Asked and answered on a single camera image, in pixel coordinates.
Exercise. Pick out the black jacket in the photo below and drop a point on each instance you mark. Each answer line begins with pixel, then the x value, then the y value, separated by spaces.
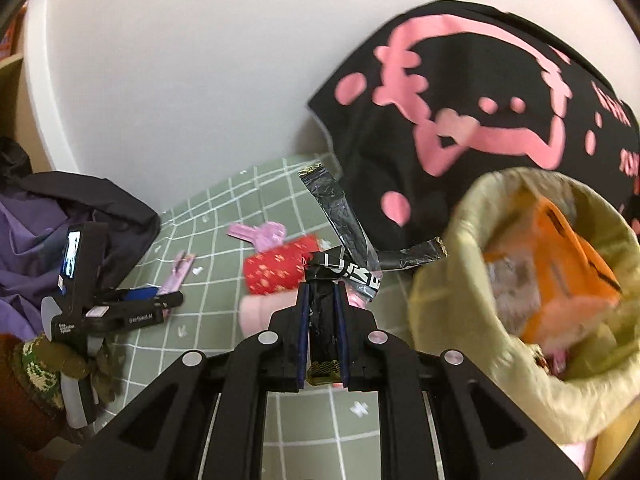
pixel 90 200

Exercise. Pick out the wooden shelf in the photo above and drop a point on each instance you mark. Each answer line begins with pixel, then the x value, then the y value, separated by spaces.
pixel 15 100

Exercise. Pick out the black bag pink print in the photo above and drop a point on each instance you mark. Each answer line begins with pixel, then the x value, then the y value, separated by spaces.
pixel 450 175

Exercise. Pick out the white headboard panel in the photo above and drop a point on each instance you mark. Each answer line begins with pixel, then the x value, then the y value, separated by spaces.
pixel 190 60

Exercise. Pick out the pale pink packet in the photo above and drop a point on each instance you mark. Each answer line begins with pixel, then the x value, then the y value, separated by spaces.
pixel 262 312

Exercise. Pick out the beige cloth bag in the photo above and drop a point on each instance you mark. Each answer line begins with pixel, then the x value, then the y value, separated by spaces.
pixel 480 360

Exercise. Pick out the purple cloth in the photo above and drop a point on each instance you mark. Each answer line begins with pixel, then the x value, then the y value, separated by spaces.
pixel 30 240

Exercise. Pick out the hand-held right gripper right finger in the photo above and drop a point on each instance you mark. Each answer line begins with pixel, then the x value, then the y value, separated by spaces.
pixel 342 332

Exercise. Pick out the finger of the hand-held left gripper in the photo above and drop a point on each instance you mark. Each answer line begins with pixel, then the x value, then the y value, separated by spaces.
pixel 150 297
pixel 135 319

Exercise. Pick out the black silver-lined wrapper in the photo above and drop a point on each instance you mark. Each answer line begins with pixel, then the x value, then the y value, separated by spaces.
pixel 335 205

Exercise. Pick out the person's left hand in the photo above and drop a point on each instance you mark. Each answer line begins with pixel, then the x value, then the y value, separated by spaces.
pixel 102 372

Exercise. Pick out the orange snack packet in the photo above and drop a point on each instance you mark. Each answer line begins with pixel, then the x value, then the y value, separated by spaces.
pixel 565 255

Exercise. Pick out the red gold-patterned wrapper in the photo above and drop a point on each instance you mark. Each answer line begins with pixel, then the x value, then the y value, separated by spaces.
pixel 275 265

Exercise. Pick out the pink plastic clip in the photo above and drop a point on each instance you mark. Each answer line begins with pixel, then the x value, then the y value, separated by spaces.
pixel 265 235

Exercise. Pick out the small pink wrapper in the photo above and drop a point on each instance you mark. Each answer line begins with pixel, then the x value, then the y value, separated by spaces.
pixel 177 272

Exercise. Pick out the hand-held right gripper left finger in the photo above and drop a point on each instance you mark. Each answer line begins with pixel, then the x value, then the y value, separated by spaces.
pixel 301 332

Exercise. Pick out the person's left forearm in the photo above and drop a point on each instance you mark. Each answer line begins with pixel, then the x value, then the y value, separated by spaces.
pixel 30 390

